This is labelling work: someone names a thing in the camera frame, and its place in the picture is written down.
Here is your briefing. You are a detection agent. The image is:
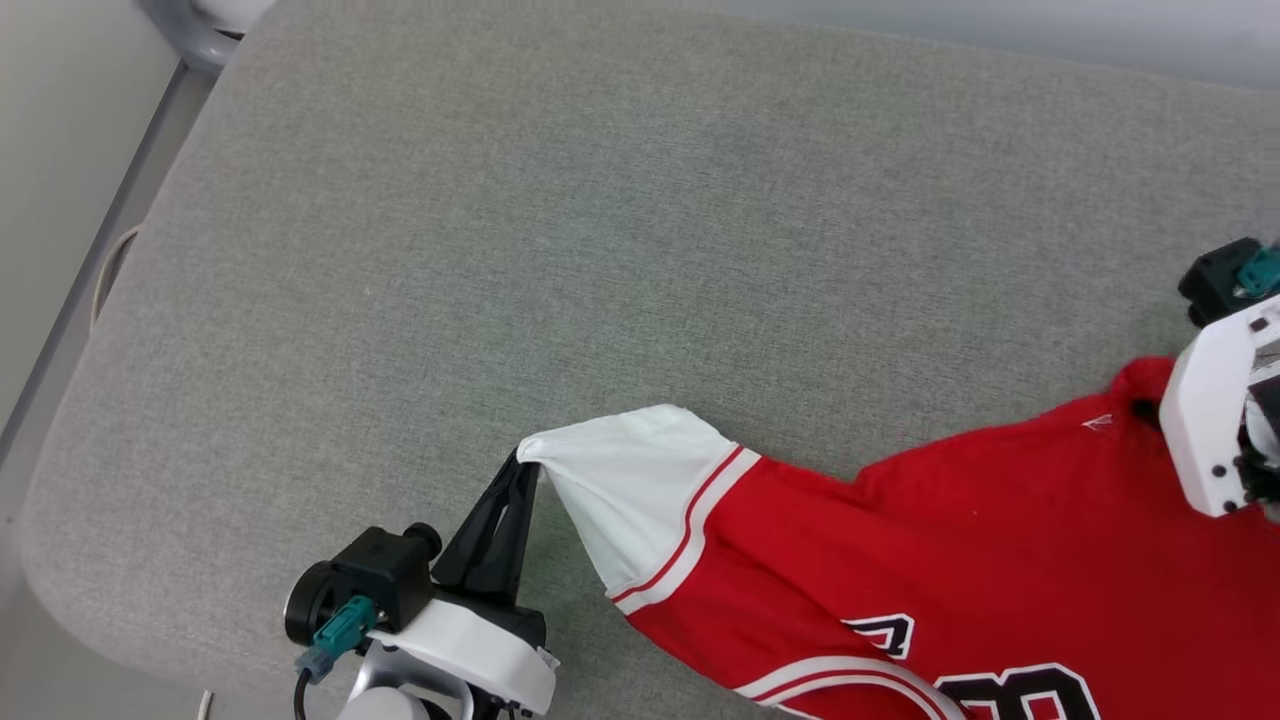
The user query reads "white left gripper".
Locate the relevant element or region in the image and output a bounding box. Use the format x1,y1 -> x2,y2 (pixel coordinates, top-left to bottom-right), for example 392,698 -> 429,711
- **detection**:
284,450 -> 559,717

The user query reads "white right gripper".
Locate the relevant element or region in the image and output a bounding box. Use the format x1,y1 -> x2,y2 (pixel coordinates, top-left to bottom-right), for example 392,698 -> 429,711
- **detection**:
1131,295 -> 1280,519

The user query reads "red white basketball jersey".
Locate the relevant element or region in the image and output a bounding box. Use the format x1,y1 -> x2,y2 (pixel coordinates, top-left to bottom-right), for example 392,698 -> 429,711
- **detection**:
517,355 -> 1280,720

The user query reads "white cord on floor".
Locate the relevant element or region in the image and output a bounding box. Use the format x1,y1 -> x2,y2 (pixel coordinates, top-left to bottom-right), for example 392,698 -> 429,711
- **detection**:
89,224 -> 144,333

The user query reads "grey metal frame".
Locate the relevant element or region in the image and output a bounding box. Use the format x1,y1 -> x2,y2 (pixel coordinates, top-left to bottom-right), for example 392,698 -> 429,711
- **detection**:
0,0 -> 251,471

